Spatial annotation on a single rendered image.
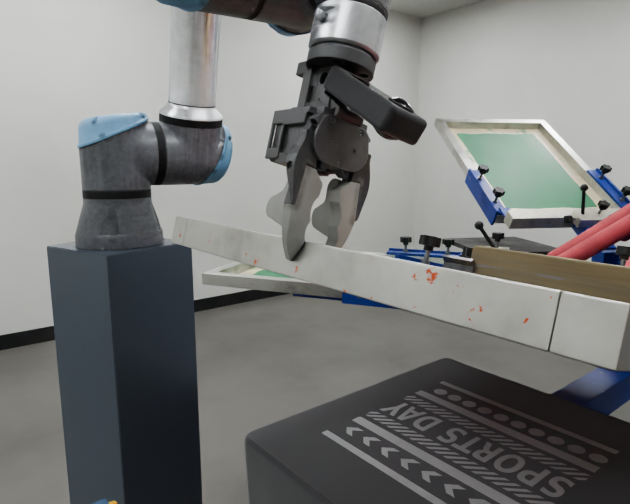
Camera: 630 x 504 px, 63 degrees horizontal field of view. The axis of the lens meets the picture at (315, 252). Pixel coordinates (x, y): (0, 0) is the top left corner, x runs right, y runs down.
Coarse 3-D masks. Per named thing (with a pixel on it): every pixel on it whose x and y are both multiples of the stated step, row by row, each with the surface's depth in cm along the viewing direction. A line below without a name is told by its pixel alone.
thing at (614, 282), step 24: (480, 264) 102; (504, 264) 98; (528, 264) 95; (552, 264) 91; (576, 264) 88; (600, 264) 85; (552, 288) 91; (576, 288) 88; (600, 288) 85; (624, 288) 82
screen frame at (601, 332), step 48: (192, 240) 68; (240, 240) 59; (336, 288) 45; (384, 288) 41; (432, 288) 38; (480, 288) 35; (528, 288) 32; (528, 336) 32; (576, 336) 30; (624, 336) 28
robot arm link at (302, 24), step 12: (276, 0) 56; (288, 0) 56; (300, 0) 57; (312, 0) 56; (264, 12) 57; (276, 12) 57; (288, 12) 58; (300, 12) 58; (312, 12) 57; (276, 24) 60; (288, 24) 60; (300, 24) 60; (288, 36) 66
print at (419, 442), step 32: (448, 384) 93; (384, 416) 81; (416, 416) 81; (448, 416) 81; (480, 416) 81; (512, 416) 81; (352, 448) 72; (384, 448) 72; (416, 448) 72; (448, 448) 72; (480, 448) 72; (512, 448) 72; (544, 448) 72; (576, 448) 72; (608, 448) 72; (416, 480) 65; (448, 480) 65; (480, 480) 65; (512, 480) 65; (544, 480) 65; (576, 480) 65
